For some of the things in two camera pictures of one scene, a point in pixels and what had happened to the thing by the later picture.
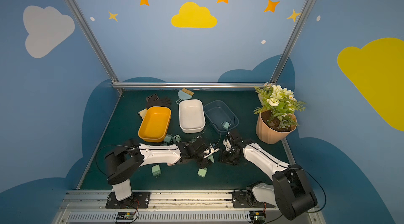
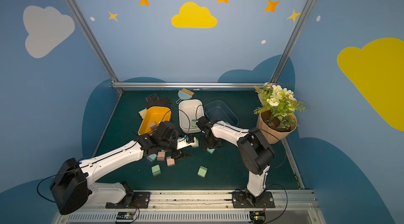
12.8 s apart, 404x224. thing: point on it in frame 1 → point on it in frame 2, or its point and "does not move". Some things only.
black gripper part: [154, 100] does not move
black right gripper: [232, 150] → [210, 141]
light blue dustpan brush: [184, 94] does not move
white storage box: [192, 119] does not move
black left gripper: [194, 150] → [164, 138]
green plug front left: [156, 171] does not move
